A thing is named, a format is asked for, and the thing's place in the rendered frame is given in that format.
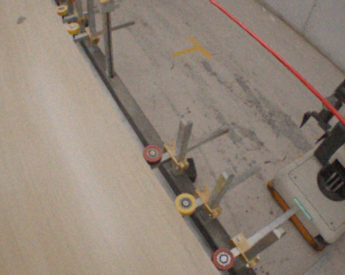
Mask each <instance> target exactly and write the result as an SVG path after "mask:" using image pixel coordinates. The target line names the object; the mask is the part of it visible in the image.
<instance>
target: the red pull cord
mask: <svg viewBox="0 0 345 275"><path fill-rule="evenodd" d="M209 1H210V2H211V3H212V4H213V5H214V6H216V7H217V8H218V9H219V10H220V11H222V12H223V13H224V14H226V15H227V16H228V17H230V18H231V19H232V20H233V21H234V22H235V23H236V24H238V25H239V26H240V27H241V28H243V29H244V30H245V31H246V32H247V33H248V34H250V35H251V36H252V37H253V38H254V39H256V40H257V41H258V42H259V43H260V44H261V45H263V46H264V48H265V49H266V50H268V51H269V52H270V53H271V54H272V55H273V56H274V57H275V58H276V59H277V60H278V61H279V62H280V63H282V64H283V65H284V66H285V67H286V68H287V69H288V70H289V71H290V72H291V73H292V74H294V75H295V76H296V78H297V79H298V80H299V81H301V82H302V83H303V84H304V85H305V86H306V87H308V88H309V89H310V91H311V92H313V93H314V94H315V96H316V97H317V98H319V99H320V101H321V102H322V103H323V104H324V105H325V106H326V107H327V108H328V110H330V111H331V113H332V114H334V115H335V116H336V117H337V118H338V120H339V121H341V123H342V124H343V126H344V127H345V119H344V118H343V117H342V116H341V115H340V114H339V113H338V112H337V111H336V110H335V109H334V107H333V106H331V105H330V103H329V102H328V101H327V100H326V99H324V98H323V96H321V95H320V94H319V93H318V91H316V90H315V89H314V88H313V86H312V85H310V84H309V83H308V82H307V80H305V79H304V78H303V77H302V76H301V75H300V74H299V73H298V72H297V71H296V70H295V69H294V68H293V67H292V66H291V65H290V64H289V63H288V62H287V61H286V60H284V59H283V58H282V56H280V55H279V54H277V53H276V52H275V51H274V50H272V49H271V48H270V47H269V46H268V45H267V44H266V43H265V42H264V41H263V40H262V39H260V38H259V37H258V36H257V35H256V34H255V33H254V32H253V31H252V30H251V29H248V28H247V27H246V26H245V25H244V24H243V23H242V22H241V21H240V20H238V19H237V18H236V17H234V16H233V15H232V14H231V13H230V12H229V11H228V10H226V9H225V8H223V7H222V6H221V5H219V4H218V3H217V2H215V1H213V0H209Z"/></svg>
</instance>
